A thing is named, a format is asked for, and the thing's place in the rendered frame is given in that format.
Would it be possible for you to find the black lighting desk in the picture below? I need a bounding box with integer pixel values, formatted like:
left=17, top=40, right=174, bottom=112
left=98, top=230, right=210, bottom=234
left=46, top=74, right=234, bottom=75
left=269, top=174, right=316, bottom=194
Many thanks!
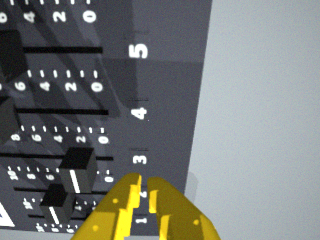
left=0, top=0, right=212, bottom=236

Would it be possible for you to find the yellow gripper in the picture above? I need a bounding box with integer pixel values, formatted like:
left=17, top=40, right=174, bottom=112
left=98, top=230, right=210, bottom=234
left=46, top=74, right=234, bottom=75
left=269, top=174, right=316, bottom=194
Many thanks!
left=70, top=173, right=221, bottom=240

